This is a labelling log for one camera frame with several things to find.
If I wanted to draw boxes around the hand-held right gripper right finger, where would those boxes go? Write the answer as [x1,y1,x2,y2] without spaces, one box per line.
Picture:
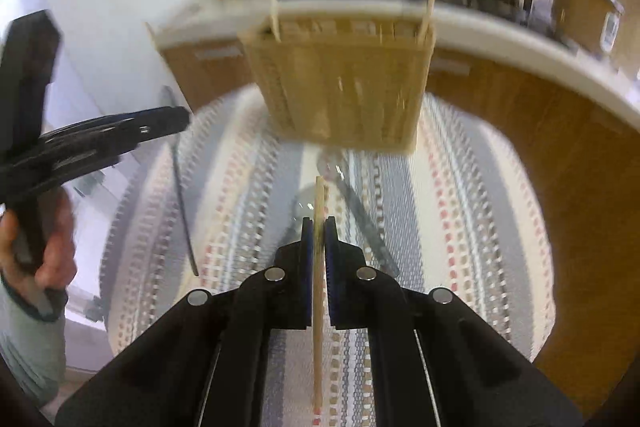
[324,217,586,427]

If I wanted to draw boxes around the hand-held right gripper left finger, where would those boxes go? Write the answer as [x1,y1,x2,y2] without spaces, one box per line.
[54,217,316,427]

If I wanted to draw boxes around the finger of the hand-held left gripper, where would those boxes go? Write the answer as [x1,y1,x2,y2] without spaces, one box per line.
[10,128,152,198]
[39,106,191,144]

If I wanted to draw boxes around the wooden chopstick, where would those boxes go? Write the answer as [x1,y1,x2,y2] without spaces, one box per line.
[267,0,282,42]
[416,0,440,44]
[311,176,328,409]

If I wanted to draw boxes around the black spoon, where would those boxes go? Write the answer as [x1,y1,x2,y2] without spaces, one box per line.
[159,87,200,279]

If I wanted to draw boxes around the yellow plastic utensil basket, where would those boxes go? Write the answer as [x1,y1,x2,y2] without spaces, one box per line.
[237,18,436,154]

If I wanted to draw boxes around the person's left forearm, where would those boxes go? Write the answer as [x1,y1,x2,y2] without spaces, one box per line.
[0,269,69,408]

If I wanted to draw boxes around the person's left hand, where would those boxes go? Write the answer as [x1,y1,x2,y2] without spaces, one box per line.
[0,189,77,305]

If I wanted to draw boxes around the clear plastic spoon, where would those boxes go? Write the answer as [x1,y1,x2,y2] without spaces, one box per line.
[280,189,317,253]
[316,151,401,280]

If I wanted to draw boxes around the striped woven tablecloth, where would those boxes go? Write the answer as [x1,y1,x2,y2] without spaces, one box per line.
[102,84,556,427]

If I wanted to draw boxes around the wooden base cabinet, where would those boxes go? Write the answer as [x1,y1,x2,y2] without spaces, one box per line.
[160,37,640,418]

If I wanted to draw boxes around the white kitchen counter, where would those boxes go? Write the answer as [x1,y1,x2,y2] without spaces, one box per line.
[147,0,640,128]

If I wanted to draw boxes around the brown rice cooker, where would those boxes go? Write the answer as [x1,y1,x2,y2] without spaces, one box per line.
[555,0,626,55]

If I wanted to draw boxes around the long metal cabinet handle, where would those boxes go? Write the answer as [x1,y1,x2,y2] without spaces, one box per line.
[195,47,242,60]

